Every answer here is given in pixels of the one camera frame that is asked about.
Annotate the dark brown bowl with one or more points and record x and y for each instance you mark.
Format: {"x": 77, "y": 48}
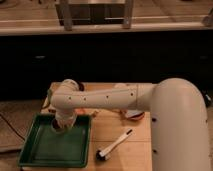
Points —
{"x": 81, "y": 86}

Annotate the red bowl with contents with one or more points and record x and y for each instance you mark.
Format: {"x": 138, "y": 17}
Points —
{"x": 133, "y": 115}

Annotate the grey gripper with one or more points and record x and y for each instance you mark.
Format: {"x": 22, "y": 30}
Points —
{"x": 65, "y": 125}

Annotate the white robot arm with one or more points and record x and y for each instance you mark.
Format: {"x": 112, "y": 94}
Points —
{"x": 179, "y": 128}

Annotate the metal frame stand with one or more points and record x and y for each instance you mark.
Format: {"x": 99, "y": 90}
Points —
{"x": 94, "y": 12}

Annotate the white handled black brush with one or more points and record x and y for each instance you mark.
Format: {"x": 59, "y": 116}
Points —
{"x": 103, "y": 154}

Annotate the green vegetable toy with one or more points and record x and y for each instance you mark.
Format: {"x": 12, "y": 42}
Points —
{"x": 47, "y": 104}

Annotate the small orange cup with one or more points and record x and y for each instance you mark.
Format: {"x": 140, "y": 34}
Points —
{"x": 55, "y": 126}

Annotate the green plastic tray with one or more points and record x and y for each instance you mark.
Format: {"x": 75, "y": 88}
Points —
{"x": 44, "y": 147}

